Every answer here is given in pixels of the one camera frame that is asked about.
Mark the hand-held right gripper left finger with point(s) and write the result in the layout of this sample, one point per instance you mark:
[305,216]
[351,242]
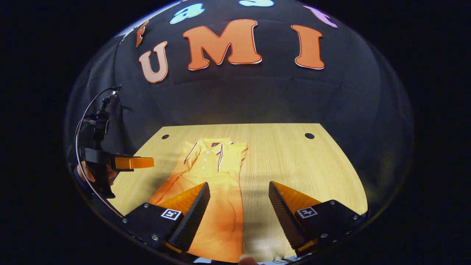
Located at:
[191,221]

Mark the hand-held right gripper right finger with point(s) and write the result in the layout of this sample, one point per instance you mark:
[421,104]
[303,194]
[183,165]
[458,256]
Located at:
[285,221]

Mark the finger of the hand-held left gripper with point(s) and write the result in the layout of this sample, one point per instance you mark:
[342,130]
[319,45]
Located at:
[132,163]

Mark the orange T-shirt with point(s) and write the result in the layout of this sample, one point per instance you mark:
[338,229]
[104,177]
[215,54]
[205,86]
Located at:
[220,176]

